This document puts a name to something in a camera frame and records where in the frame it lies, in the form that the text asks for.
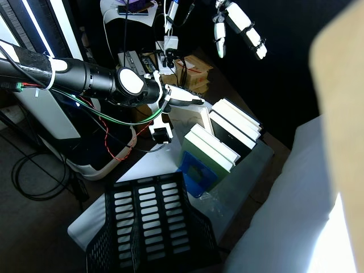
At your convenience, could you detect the white rounded side table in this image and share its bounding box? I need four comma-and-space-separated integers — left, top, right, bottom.
99, 0, 158, 28

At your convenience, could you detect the black power adapter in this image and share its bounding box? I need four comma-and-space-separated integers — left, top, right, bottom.
140, 52, 160, 73

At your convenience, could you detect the beige panel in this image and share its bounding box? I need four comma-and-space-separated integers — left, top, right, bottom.
309, 0, 364, 273

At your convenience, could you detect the white power strip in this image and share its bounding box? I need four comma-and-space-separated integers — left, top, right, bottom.
155, 41, 177, 76

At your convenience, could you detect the large cardboard box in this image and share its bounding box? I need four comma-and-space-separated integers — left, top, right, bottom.
116, 52, 184, 134

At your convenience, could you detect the white backdrop sheet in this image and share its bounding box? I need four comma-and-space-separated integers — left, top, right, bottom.
224, 113, 358, 273

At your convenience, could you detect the black Let It Be book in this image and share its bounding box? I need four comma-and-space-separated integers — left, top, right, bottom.
209, 110, 258, 160

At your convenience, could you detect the black floor cable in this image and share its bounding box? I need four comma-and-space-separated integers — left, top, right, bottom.
11, 153, 86, 200

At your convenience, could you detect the dark smartphone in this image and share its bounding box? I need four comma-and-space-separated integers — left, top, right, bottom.
118, 5, 150, 16

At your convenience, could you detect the white robot body column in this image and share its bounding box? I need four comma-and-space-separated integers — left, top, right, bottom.
0, 0, 86, 140

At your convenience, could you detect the white Fashionista book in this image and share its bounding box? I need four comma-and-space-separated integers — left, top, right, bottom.
212, 105, 262, 137

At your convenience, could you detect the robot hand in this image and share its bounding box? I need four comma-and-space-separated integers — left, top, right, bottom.
160, 84, 205, 114
213, 0, 268, 60

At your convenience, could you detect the white usb cable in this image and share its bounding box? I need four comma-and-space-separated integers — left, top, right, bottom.
163, 0, 170, 37

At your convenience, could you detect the silver power supply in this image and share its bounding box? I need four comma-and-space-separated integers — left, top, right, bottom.
118, 50, 146, 75

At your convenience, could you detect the black mesh file rack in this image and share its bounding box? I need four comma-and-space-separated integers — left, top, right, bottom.
85, 171, 221, 273

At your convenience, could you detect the white usb adapter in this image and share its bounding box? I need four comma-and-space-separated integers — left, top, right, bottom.
166, 0, 179, 19

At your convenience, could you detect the blue metal bookend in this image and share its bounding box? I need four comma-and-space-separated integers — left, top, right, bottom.
177, 150, 219, 198

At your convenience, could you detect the green cover book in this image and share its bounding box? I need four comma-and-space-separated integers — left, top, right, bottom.
181, 131, 236, 175

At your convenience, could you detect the small cardboard box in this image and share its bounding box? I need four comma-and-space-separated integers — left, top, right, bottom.
173, 55, 214, 86
184, 81, 211, 96

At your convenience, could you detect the cream spine book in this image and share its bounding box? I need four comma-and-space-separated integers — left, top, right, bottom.
216, 101, 262, 131

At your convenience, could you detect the black and white spine book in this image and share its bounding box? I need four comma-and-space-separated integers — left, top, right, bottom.
189, 123, 242, 164

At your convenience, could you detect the white plug charger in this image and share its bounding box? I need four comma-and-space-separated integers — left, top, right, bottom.
163, 35, 180, 51

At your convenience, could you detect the purple box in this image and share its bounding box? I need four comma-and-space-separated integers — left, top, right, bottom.
118, 0, 156, 11

